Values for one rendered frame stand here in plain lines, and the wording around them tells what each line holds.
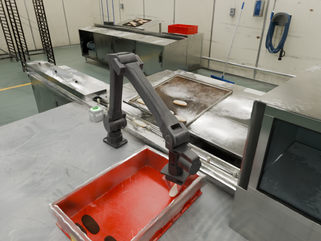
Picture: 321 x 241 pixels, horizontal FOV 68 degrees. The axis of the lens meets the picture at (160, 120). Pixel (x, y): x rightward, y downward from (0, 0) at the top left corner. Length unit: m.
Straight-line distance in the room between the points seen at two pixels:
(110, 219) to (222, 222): 0.41
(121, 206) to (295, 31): 4.24
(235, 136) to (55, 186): 0.88
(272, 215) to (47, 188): 0.86
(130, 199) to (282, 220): 0.54
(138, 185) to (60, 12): 7.99
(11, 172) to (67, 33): 7.76
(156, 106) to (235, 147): 0.51
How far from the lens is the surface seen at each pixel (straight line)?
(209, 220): 0.95
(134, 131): 1.35
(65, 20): 8.81
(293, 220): 0.78
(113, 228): 0.92
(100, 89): 1.83
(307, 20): 4.69
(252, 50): 5.06
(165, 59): 4.14
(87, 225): 0.94
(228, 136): 1.27
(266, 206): 0.80
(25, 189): 1.18
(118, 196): 1.02
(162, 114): 0.83
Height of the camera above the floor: 1.54
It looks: 28 degrees down
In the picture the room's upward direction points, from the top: straight up
